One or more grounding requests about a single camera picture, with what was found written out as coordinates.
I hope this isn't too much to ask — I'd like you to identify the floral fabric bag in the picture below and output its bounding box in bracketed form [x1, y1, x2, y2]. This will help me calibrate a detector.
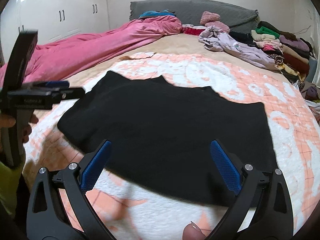
[298, 81, 319, 108]

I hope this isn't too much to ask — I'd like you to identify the yellow-green left sleeve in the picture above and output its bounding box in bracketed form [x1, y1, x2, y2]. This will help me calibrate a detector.
[0, 157, 25, 218]

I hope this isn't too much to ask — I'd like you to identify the stack of folded clothes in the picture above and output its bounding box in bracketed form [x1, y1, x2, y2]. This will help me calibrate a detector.
[229, 21, 317, 82]

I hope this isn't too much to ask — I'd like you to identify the black sweater with orange cuffs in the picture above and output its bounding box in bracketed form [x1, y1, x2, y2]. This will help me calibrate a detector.
[57, 71, 277, 206]

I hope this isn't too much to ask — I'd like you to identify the red cloth by headboard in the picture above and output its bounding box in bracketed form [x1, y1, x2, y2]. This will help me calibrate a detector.
[181, 27, 206, 36]

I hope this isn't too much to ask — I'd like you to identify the pink satin duvet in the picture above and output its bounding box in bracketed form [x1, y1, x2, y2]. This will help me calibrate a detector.
[1, 15, 182, 83]

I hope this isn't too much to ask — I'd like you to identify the grey headboard cover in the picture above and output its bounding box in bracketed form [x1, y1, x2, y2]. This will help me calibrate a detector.
[129, 0, 259, 34]

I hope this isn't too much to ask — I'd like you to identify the beige bed sheet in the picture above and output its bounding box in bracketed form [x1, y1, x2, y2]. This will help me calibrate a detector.
[37, 32, 283, 120]

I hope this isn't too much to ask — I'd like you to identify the peach and white fleece blanket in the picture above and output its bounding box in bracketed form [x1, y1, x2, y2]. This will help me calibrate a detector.
[23, 53, 319, 239]

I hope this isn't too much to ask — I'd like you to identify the pink fuzzy plush item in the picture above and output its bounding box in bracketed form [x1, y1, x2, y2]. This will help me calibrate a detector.
[200, 11, 230, 33]

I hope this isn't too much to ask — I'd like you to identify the lilac crumpled garment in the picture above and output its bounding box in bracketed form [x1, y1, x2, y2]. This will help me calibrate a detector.
[199, 26, 278, 71]

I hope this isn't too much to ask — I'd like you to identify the blue cloth near headboard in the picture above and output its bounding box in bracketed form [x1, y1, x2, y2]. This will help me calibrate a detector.
[138, 10, 176, 20]

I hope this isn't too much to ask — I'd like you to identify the right hand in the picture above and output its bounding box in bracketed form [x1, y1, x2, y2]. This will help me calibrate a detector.
[182, 221, 206, 240]

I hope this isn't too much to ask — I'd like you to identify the white wardrobe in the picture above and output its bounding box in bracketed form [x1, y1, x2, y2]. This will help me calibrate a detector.
[1, 0, 109, 62]

